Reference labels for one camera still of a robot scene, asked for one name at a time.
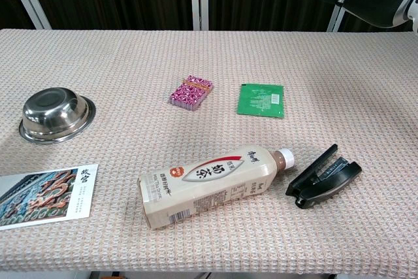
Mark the stainless steel bowl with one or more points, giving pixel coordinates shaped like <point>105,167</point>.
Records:
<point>55,112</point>

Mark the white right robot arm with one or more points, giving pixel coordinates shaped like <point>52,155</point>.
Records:
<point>414,25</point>

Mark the green foil sachet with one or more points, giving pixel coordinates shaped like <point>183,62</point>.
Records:
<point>259,101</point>

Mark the pink patterned card deck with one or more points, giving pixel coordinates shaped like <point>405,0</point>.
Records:
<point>191,94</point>

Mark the milk tea plastic bottle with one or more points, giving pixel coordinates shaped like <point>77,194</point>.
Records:
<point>209,181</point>

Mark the beige waffle weave tablecloth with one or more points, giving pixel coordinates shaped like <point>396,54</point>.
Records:
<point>130,63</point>

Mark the dragon relief photo postcard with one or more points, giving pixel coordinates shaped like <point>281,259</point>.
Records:
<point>42,197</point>

